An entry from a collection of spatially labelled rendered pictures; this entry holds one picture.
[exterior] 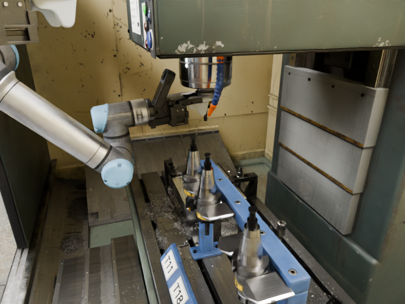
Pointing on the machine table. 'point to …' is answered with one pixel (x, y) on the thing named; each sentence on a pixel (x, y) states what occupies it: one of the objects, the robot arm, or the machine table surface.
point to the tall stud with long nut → (281, 229)
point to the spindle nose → (203, 72)
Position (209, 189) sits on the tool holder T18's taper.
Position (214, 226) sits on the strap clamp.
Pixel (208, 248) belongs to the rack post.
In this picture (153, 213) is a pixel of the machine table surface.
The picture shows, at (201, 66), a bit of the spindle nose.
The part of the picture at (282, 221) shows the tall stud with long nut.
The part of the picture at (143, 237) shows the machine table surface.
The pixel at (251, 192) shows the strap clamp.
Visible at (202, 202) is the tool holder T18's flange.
